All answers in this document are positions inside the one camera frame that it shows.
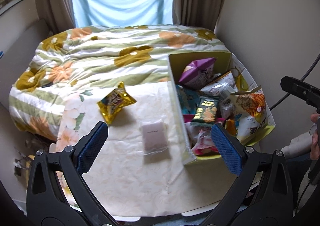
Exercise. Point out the yellow green cardboard box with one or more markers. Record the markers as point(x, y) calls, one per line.
point(225, 61)

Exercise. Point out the orange white noodle snack bag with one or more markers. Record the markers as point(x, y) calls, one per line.
point(249, 114)

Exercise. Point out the purple snack bag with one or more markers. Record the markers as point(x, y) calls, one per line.
point(198, 73)

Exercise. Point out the person right hand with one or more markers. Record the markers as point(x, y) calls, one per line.
point(314, 153)

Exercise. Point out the floral striped duvet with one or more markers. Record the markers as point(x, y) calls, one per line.
point(80, 59)

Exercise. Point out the clear pink sachet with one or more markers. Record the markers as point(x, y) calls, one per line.
point(154, 135)

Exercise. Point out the dark green snack bag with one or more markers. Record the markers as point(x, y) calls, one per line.
point(207, 111)

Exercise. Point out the pink snack bag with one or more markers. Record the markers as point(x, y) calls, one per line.
point(200, 138)

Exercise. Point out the light blue window cloth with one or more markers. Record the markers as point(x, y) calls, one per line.
point(122, 12)

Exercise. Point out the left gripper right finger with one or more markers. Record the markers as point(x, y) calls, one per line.
point(261, 193)

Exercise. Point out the white floral tablecloth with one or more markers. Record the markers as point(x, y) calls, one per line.
point(129, 183)

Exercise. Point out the blue white snack bag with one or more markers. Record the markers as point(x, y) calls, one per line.
point(188, 100)

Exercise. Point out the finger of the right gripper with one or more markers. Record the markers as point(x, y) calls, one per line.
point(301, 90)

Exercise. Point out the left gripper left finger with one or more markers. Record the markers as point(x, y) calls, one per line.
point(57, 193)

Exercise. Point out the gold snack bag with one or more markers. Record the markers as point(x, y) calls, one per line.
point(114, 102)

